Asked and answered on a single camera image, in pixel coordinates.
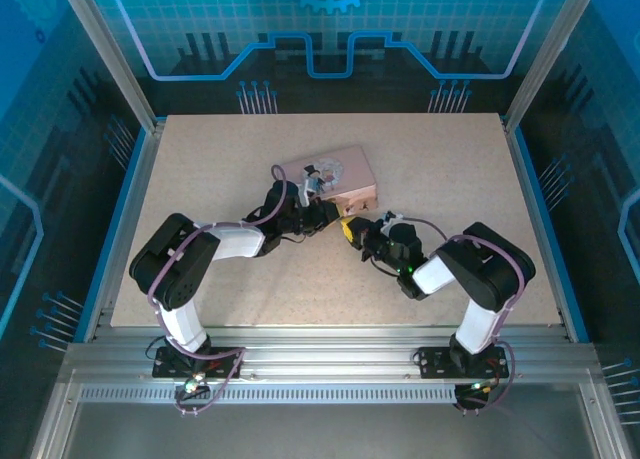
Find pink tin box with cartoon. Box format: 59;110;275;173
279;144;381;217

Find lit status light connector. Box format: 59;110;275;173
462;378;496;396
180;373;209;396

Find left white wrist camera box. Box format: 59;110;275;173
296;175;325;206

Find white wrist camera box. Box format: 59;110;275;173
376;209;408;228
296;175;325;206

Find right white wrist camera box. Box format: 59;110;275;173
376;209;408;228

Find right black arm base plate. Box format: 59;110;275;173
416;346;511;380

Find aluminium mounting rail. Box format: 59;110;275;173
62;327;601;386

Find aluminium table side rail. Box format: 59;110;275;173
83;118;167;341
501;117;576;341

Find slotted grey cable duct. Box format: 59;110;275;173
78;386;464;405

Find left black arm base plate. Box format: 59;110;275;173
151;346;246;380

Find aluminium frame post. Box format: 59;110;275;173
503;0;604;130
54;0;162;131

